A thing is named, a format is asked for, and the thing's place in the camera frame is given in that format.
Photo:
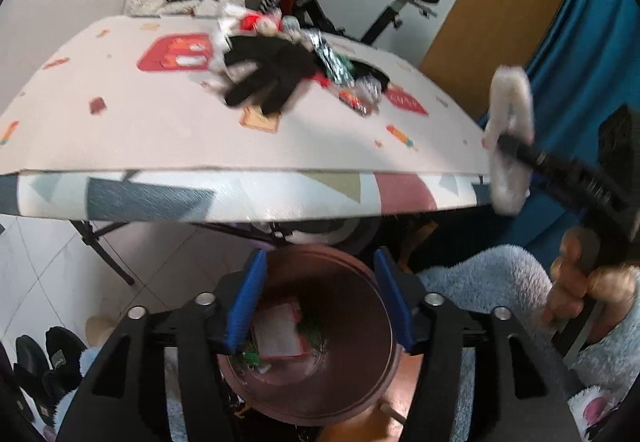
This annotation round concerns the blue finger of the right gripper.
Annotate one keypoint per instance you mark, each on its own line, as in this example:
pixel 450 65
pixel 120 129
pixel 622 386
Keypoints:
pixel 527 154

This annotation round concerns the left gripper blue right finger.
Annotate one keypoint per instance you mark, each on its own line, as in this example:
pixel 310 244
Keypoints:
pixel 390 280

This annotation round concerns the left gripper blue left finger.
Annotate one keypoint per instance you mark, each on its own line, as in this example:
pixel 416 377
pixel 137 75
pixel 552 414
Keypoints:
pixel 243 306

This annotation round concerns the white fluffy sock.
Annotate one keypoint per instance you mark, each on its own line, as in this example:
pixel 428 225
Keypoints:
pixel 510 127

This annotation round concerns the red snack wrapper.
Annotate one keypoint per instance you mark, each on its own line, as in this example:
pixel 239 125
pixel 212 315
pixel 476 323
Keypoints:
pixel 359 105

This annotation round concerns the black glove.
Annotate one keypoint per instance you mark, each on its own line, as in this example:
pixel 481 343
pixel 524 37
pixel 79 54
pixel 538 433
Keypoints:
pixel 280 66

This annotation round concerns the green plush toy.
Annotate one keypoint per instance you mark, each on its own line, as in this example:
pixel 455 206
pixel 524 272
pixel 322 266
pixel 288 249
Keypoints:
pixel 253 362

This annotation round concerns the black round dish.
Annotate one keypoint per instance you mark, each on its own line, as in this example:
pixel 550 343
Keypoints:
pixel 362 70

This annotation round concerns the red cigarette box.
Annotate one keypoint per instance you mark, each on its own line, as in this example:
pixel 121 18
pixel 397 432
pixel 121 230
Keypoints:
pixel 256 23

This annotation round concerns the brown round trash bin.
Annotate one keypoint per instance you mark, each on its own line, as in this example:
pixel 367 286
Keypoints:
pixel 353 354

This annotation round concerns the person's right hand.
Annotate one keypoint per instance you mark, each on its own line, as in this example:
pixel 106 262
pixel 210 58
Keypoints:
pixel 613 286

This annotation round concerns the blue curtain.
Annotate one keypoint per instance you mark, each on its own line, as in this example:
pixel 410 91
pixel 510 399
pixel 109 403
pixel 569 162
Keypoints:
pixel 586 66

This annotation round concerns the black slipper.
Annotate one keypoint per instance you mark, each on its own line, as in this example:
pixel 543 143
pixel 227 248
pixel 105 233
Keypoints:
pixel 31 370
pixel 64 349

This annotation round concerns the folding table with patterned cover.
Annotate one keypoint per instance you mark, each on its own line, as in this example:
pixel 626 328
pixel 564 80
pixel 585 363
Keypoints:
pixel 221 196

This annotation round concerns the pink cartoon table mat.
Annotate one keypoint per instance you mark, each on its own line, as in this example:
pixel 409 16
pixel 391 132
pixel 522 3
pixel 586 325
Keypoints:
pixel 137 93

